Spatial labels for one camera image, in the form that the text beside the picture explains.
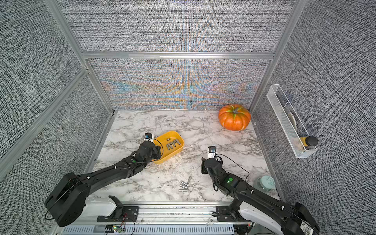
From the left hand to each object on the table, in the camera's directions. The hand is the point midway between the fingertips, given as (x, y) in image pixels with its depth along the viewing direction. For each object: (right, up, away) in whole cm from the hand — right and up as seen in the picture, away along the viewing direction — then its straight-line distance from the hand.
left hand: (161, 146), depth 87 cm
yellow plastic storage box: (+4, 0, +13) cm, 14 cm away
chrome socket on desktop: (+13, -21, -4) cm, 26 cm away
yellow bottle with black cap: (+67, +6, -25) cm, 72 cm away
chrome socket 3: (+13, -24, -5) cm, 28 cm away
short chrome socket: (+2, +3, +15) cm, 16 cm away
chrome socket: (+6, -1, +13) cm, 14 cm away
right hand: (+25, -4, -6) cm, 26 cm away
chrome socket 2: (+3, -2, +11) cm, 12 cm away
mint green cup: (+55, -17, -12) cm, 59 cm away
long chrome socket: (+9, +2, +13) cm, 16 cm away
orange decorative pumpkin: (+47, +18, +13) cm, 52 cm away
